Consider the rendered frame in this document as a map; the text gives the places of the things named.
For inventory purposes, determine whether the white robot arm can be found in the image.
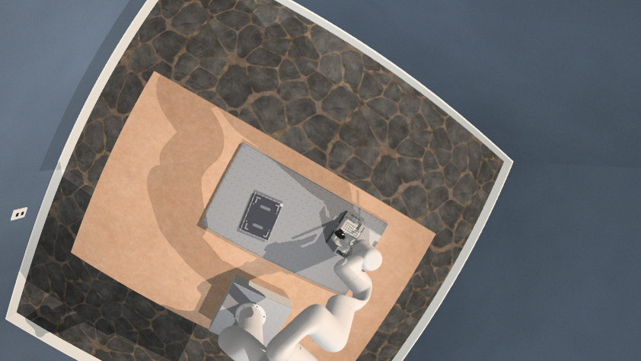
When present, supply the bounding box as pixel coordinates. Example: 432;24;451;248
218;223;382;361

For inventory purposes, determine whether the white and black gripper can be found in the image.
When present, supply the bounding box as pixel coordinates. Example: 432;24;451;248
334;228;357;252

